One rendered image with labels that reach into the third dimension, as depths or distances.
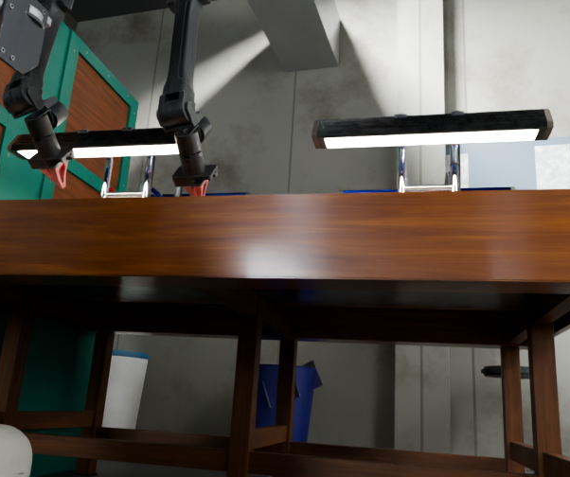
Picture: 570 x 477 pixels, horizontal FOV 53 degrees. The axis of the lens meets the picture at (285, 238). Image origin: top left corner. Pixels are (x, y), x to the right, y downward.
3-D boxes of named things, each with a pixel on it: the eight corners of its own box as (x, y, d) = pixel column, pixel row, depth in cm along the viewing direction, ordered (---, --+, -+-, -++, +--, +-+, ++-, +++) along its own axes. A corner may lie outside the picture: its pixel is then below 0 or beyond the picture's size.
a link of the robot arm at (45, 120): (17, 117, 142) (38, 115, 141) (32, 107, 148) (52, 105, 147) (27, 143, 146) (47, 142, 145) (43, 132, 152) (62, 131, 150)
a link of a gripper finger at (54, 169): (54, 183, 159) (42, 151, 154) (77, 181, 158) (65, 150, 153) (41, 194, 154) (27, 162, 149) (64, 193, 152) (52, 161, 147)
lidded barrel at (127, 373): (153, 450, 356) (164, 356, 372) (104, 454, 314) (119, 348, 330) (92, 444, 373) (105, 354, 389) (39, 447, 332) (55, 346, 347)
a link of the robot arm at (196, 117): (153, 112, 135) (186, 104, 132) (171, 95, 144) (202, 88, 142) (172, 157, 141) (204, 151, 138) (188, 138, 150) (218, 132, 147)
